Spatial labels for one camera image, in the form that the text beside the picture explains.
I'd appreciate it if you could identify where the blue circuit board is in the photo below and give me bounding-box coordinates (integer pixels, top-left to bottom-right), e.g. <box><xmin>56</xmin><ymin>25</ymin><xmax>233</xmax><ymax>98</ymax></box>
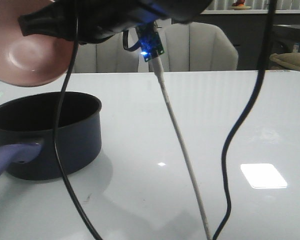
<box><xmin>136</xmin><ymin>21</ymin><xmax>165</xmax><ymax>62</ymax></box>

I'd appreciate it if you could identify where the black cable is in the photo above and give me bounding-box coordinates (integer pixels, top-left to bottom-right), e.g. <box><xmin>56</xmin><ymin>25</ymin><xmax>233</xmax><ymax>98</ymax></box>
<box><xmin>211</xmin><ymin>0</ymin><xmax>278</xmax><ymax>240</ymax></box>
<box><xmin>52</xmin><ymin>0</ymin><xmax>104</xmax><ymax>240</ymax></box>

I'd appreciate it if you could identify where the dark side table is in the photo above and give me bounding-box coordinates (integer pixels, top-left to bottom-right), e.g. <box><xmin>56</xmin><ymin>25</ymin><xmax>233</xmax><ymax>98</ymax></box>
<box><xmin>270</xmin><ymin>24</ymin><xmax>300</xmax><ymax>69</ymax></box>

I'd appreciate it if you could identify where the beige chair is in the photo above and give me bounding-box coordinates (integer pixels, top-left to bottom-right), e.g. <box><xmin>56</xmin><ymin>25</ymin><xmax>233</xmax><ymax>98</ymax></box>
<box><xmin>72</xmin><ymin>33</ymin><xmax>139</xmax><ymax>73</ymax></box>
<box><xmin>159</xmin><ymin>22</ymin><xmax>239</xmax><ymax>72</ymax></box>

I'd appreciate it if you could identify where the left beige chair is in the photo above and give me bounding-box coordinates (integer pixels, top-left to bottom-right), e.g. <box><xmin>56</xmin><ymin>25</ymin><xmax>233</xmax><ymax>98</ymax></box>
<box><xmin>72</xmin><ymin>33</ymin><xmax>139</xmax><ymax>73</ymax></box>

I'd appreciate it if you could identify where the dark blue saucepan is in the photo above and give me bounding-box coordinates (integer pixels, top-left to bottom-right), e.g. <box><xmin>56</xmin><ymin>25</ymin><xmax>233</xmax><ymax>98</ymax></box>
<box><xmin>0</xmin><ymin>92</ymin><xmax>102</xmax><ymax>181</ymax></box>

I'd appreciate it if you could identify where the fruit plate on counter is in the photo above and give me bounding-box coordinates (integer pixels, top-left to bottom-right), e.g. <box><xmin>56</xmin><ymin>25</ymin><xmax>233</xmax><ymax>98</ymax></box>
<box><xmin>230</xmin><ymin>0</ymin><xmax>251</xmax><ymax>11</ymax></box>

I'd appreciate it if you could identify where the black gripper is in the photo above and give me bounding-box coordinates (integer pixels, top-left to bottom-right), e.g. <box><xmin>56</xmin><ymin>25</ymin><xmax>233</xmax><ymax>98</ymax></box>
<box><xmin>18</xmin><ymin>0</ymin><xmax>211</xmax><ymax>44</ymax></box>

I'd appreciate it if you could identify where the right beige chair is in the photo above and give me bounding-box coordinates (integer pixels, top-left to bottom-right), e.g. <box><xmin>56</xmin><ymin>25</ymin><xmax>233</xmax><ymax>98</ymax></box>
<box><xmin>159</xmin><ymin>22</ymin><xmax>239</xmax><ymax>72</ymax></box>

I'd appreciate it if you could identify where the tan cushion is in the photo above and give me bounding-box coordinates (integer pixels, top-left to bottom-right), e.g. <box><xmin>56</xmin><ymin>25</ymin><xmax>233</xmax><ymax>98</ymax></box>
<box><xmin>269</xmin><ymin>52</ymin><xmax>300</xmax><ymax>72</ymax></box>

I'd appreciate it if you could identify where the grey counter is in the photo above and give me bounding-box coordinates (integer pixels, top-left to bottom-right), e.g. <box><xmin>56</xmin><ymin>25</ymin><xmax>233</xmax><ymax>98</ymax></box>
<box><xmin>199</xmin><ymin>9</ymin><xmax>300</xmax><ymax>71</ymax></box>

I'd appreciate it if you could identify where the white cable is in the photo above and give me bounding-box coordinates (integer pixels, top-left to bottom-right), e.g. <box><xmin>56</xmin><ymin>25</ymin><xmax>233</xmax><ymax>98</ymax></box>
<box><xmin>152</xmin><ymin>21</ymin><xmax>212</xmax><ymax>240</ymax></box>

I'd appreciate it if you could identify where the pink bowl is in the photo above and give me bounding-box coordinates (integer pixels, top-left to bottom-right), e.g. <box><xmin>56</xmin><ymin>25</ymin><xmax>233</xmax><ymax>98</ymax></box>
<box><xmin>0</xmin><ymin>0</ymin><xmax>74</xmax><ymax>87</ymax></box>

